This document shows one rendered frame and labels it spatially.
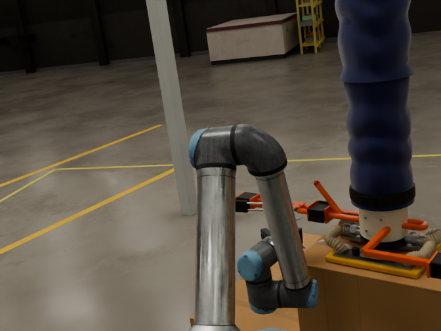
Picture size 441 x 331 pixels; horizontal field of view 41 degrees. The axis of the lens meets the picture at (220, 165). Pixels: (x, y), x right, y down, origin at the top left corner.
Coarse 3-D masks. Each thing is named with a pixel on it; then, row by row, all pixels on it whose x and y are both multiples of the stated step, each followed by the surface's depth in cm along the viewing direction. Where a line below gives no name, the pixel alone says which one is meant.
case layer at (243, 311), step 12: (312, 240) 326; (276, 264) 305; (276, 276) 292; (240, 288) 286; (240, 300) 275; (240, 312) 265; (252, 312) 264; (276, 312) 261; (288, 312) 260; (192, 324) 267; (240, 324) 256; (252, 324) 254; (264, 324) 253; (276, 324) 252; (288, 324) 251
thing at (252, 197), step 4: (244, 192) 251; (248, 192) 250; (236, 196) 248; (240, 196) 247; (244, 196) 246; (248, 196) 246; (252, 196) 245; (256, 196) 245; (260, 196) 248; (248, 200) 243; (252, 200) 243; (256, 200) 246; (248, 204) 244; (248, 208) 245; (252, 208) 244
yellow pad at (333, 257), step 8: (352, 248) 211; (328, 256) 214; (336, 256) 213; (344, 256) 211; (352, 256) 210; (360, 256) 210; (344, 264) 210; (352, 264) 208; (360, 264) 206; (368, 264) 204; (376, 264) 204; (384, 264) 202; (392, 264) 201; (400, 264) 200; (384, 272) 201; (392, 272) 199; (400, 272) 197; (408, 272) 196; (416, 272) 195
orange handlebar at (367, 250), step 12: (252, 204) 243; (300, 204) 232; (336, 216) 219; (348, 216) 217; (384, 228) 202; (408, 228) 203; (420, 228) 201; (372, 240) 194; (372, 252) 187; (384, 252) 185; (420, 264) 178
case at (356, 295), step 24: (312, 264) 215; (336, 264) 212; (336, 288) 210; (360, 288) 204; (384, 288) 198; (408, 288) 192; (432, 288) 188; (312, 312) 220; (336, 312) 213; (360, 312) 207; (384, 312) 201; (408, 312) 195; (432, 312) 190
